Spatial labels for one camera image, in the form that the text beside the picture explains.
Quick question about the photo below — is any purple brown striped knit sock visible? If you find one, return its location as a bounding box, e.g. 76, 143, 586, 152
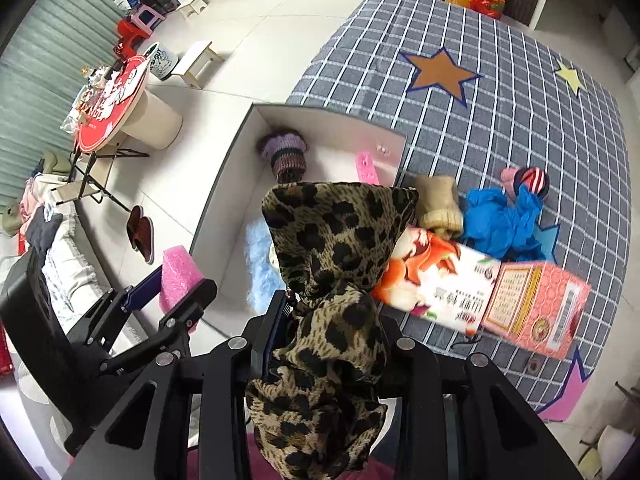
256, 129, 310, 184

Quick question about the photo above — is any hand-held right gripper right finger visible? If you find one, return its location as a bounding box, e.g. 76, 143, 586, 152
375, 305, 583, 480

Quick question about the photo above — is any red plastic stool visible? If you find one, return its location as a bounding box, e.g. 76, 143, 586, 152
117, 16, 152, 47

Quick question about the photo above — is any fox print tissue pack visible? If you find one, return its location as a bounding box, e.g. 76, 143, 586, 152
370, 225, 503, 336

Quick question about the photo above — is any pink carton box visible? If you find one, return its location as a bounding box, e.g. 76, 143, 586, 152
480, 260, 592, 360

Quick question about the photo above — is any pink red striped sock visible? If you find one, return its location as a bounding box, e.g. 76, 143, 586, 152
501, 166, 551, 201

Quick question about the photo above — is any sofa with clothes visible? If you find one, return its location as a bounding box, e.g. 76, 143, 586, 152
0, 150, 132, 321

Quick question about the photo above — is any grey checked star blanket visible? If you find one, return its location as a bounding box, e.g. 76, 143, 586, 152
286, 0, 631, 423

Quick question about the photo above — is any leopard print bow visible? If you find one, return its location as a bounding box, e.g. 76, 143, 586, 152
245, 182, 420, 480

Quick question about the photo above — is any white storage box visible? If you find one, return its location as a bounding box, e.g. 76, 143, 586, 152
187, 102, 408, 346

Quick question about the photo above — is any red round table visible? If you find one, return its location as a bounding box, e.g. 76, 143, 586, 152
75, 55, 149, 154

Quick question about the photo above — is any light blue fluffy cloth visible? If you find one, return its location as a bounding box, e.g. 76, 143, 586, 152
244, 220, 288, 311

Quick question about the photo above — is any pale pink sponge block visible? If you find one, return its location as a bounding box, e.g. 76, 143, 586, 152
354, 151, 380, 186

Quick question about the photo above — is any dark red slipper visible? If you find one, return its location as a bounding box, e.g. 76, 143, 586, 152
135, 216, 156, 265
125, 205, 144, 252

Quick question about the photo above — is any white printed bucket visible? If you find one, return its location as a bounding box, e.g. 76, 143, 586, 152
137, 42, 179, 81

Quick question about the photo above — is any beige sock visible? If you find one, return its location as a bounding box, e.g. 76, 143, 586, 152
414, 175, 465, 238

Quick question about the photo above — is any black folding chair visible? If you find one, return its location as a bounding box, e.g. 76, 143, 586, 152
54, 142, 151, 207

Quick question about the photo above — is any magenta pink sponge block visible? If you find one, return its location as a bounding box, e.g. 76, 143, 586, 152
159, 245, 206, 313

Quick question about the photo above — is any wooden step stool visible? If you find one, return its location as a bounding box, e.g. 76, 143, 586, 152
170, 41, 226, 89

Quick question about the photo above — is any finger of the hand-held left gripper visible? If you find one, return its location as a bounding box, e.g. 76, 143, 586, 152
99, 279, 219, 375
70, 265, 164, 342

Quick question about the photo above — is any white table pedestal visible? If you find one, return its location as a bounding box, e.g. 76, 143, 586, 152
120, 92, 184, 151

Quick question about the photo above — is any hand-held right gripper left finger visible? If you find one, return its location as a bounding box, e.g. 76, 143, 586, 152
65, 290, 297, 480

